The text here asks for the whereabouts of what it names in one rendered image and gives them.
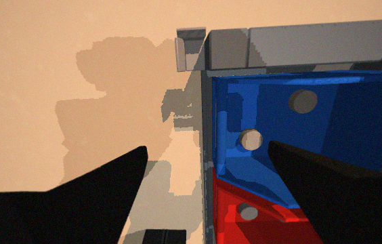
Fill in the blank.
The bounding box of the dark grey case with orange latches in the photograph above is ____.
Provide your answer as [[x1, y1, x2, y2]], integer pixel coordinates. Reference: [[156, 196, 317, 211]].
[[142, 229, 186, 244]]

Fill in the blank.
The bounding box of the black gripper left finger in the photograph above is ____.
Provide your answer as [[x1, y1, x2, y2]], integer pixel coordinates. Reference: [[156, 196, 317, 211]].
[[0, 146, 148, 244]]

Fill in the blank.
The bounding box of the grey metal rack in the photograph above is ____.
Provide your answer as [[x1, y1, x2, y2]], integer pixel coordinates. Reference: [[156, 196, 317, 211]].
[[175, 20, 382, 244]]

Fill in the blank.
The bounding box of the blue bin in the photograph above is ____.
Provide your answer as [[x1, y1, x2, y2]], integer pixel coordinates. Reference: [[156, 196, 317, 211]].
[[212, 70, 382, 209]]

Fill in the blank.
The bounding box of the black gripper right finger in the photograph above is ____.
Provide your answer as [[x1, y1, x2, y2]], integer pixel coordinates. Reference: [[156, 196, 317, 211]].
[[268, 140, 382, 244]]

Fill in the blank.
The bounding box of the red open bin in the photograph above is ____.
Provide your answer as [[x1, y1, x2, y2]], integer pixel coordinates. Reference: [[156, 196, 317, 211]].
[[213, 167, 324, 244]]

